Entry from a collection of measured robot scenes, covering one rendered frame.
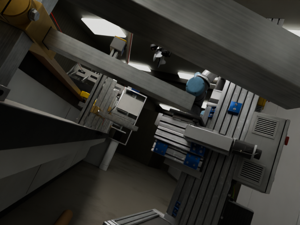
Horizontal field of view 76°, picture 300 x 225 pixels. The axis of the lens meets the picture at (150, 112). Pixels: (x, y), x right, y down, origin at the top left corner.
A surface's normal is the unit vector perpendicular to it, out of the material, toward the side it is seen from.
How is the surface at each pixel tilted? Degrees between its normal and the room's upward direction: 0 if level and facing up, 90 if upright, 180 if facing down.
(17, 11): 90
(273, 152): 90
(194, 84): 97
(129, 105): 90
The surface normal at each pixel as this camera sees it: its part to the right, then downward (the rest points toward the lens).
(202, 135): -0.38, -0.33
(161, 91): 0.16, -0.12
